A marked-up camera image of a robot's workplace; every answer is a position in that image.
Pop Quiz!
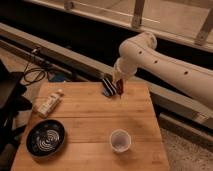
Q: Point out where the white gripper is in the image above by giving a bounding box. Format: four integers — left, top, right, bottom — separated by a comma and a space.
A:
113, 57, 136, 83

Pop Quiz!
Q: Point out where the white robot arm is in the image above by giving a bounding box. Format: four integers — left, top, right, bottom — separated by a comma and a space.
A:
113, 32, 213, 110

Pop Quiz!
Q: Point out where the black patterned ceramic bowl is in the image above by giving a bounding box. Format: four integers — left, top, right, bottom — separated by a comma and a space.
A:
26, 119, 65, 158

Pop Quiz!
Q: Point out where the blue object on floor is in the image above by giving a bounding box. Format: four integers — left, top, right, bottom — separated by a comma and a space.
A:
50, 73, 65, 82

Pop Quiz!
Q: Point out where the clear plastic cup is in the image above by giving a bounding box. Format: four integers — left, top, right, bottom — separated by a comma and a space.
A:
109, 129, 132, 153

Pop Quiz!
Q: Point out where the white plastic bottle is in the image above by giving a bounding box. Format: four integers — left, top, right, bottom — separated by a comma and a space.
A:
37, 89, 63, 118

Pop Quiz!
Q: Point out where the black chair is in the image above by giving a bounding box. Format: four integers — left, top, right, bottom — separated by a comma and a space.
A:
0, 59, 32, 154

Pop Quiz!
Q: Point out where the black cable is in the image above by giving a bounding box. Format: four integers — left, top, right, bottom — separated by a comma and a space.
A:
20, 46, 54, 86

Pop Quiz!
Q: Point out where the grey metal rail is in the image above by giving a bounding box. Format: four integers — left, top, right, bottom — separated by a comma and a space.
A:
0, 23, 213, 129

